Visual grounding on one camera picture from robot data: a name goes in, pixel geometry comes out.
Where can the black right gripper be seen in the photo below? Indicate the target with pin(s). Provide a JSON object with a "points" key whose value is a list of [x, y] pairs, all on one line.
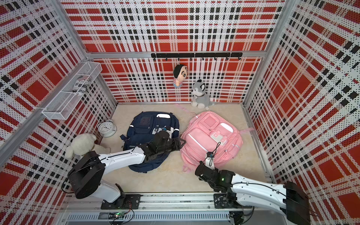
{"points": [[216, 170]]}

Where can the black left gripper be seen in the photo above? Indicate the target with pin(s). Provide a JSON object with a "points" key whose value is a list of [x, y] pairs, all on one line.
{"points": [[177, 145]]}

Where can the navy blue backpack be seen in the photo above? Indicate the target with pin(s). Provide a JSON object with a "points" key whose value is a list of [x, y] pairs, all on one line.
{"points": [[143, 129]]}

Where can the pink school backpack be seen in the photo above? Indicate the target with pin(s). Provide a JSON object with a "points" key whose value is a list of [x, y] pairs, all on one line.
{"points": [[206, 133]]}

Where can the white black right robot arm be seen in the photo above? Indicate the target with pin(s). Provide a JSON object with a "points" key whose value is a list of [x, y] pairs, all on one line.
{"points": [[286, 199]]}

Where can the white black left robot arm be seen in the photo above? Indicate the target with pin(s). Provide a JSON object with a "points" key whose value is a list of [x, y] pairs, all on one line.
{"points": [[86, 177]]}

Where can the white alarm clock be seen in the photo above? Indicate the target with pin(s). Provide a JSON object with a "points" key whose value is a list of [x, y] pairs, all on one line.
{"points": [[107, 128]]}

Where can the grey white husky plush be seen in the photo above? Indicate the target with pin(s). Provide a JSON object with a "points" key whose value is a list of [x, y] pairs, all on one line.
{"points": [[200, 98]]}

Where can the cartoon boy doll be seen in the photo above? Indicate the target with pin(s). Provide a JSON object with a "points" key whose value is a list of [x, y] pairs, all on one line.
{"points": [[180, 73]]}

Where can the cream teddy bear plush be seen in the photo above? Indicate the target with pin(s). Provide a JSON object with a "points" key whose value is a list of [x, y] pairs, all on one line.
{"points": [[83, 144]]}

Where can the green circuit board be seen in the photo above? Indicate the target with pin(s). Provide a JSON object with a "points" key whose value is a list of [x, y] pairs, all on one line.
{"points": [[116, 215]]}

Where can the striped can on shelf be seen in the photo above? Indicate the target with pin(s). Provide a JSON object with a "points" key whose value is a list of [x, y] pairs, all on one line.
{"points": [[81, 85]]}

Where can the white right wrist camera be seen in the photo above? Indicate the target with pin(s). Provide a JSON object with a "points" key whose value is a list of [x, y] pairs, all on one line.
{"points": [[209, 162]]}

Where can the white wire mesh shelf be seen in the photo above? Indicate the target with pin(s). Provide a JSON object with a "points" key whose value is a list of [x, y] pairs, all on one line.
{"points": [[64, 102]]}

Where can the black wall hook rail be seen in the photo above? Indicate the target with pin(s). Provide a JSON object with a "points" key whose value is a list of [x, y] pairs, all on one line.
{"points": [[214, 55]]}

